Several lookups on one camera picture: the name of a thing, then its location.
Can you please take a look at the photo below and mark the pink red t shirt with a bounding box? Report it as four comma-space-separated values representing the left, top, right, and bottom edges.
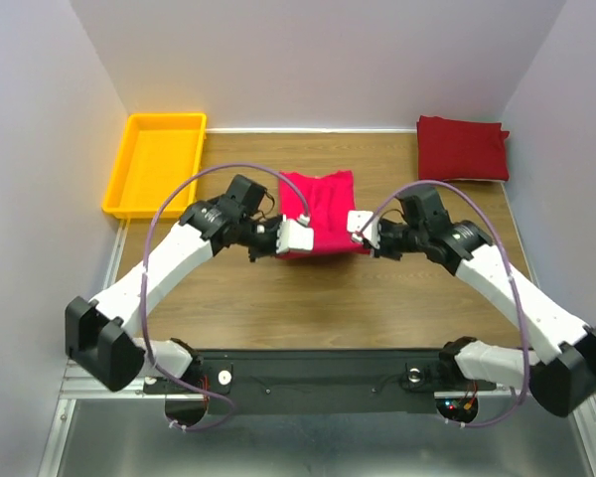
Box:
282, 170, 369, 256

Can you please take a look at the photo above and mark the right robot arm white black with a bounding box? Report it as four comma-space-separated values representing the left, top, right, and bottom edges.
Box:
348, 180, 596, 417

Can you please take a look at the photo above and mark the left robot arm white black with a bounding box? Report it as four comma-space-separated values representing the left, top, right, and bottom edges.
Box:
65, 175, 280, 392

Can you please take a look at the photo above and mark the folded dark red shirt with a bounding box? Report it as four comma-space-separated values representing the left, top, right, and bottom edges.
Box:
416, 116, 510, 182

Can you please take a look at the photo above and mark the yellow plastic tray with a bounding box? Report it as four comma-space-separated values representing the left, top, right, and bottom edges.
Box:
102, 112, 207, 220

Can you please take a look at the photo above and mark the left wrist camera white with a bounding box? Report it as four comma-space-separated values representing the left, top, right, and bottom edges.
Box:
276, 215, 315, 255

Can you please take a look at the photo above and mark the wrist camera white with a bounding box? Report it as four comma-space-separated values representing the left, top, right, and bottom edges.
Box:
276, 215, 315, 255
347, 210, 380, 249

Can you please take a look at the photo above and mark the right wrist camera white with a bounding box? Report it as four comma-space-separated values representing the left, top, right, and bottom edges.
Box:
347, 210, 380, 249

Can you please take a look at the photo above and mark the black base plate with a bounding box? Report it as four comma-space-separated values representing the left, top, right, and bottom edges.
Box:
143, 349, 494, 426

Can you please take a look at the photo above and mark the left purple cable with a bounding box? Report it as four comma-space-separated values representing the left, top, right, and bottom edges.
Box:
138, 164, 312, 432

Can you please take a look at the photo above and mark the aluminium rail frame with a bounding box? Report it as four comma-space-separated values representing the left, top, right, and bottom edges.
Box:
38, 220, 130, 476

